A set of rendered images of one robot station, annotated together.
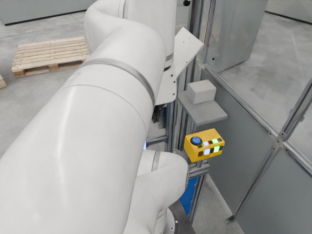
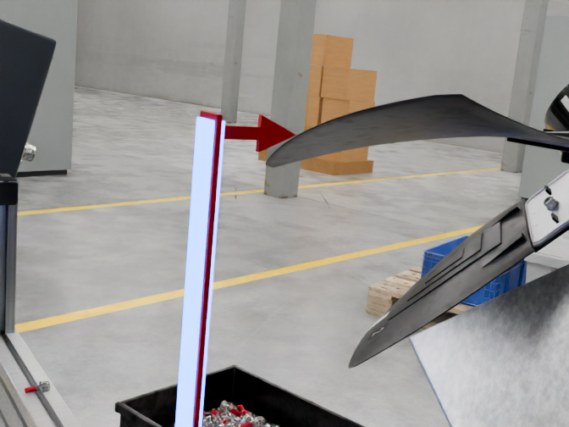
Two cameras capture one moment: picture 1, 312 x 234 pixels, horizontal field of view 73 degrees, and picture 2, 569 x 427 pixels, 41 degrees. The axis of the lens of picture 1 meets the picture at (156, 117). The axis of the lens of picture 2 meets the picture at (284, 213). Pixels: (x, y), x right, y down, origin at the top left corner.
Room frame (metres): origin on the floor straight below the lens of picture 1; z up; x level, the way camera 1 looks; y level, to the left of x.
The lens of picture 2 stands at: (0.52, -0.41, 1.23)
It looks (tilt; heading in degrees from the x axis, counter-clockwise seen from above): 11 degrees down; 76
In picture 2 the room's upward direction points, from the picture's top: 5 degrees clockwise
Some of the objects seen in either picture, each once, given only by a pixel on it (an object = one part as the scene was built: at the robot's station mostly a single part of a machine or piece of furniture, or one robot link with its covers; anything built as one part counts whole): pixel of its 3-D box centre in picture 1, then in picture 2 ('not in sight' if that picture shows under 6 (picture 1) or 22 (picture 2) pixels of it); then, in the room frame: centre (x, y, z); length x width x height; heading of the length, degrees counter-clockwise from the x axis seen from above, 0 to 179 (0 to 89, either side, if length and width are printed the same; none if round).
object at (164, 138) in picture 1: (155, 139); not in sight; (1.11, 0.00, 0.56); 0.19 x 0.04 x 0.04; 109
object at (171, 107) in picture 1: (169, 135); not in sight; (1.15, -0.11, 0.58); 0.09 x 0.05 x 1.15; 19
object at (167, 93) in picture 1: (154, 80); not in sight; (0.43, 0.00, 1.54); 0.10 x 0.07 x 0.11; 109
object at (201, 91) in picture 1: (199, 90); not in sight; (1.28, -0.32, 0.92); 0.17 x 0.16 x 0.11; 109
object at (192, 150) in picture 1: (203, 146); not in sight; (0.66, -0.23, 1.02); 0.16 x 0.10 x 0.11; 109
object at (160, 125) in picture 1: (165, 113); not in sight; (1.23, -0.08, 0.73); 0.15 x 0.09 x 0.22; 109
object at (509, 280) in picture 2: not in sight; (477, 270); (2.45, 3.08, 0.25); 0.60 x 0.41 x 0.22; 43
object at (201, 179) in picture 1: (193, 204); not in sight; (0.68, -0.26, 0.39); 0.04 x 0.04 x 0.78; 19
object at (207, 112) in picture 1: (199, 105); not in sight; (1.20, -0.32, 0.85); 0.36 x 0.24 x 0.03; 19
